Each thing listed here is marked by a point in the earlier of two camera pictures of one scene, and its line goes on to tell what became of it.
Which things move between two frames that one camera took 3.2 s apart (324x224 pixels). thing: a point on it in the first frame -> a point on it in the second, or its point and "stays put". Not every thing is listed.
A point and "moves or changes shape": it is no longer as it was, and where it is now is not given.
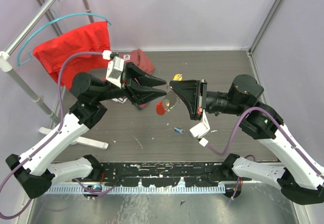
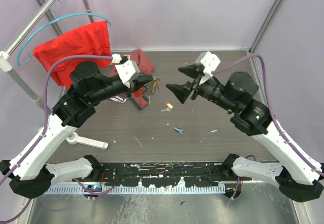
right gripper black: [194, 94] -> [181, 90]
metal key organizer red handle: [169, 101] moves or changes shape
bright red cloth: [93, 37] stays put
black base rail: [161, 174] stays put
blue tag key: [179, 130] stays put
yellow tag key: [177, 77] -> [169, 107]
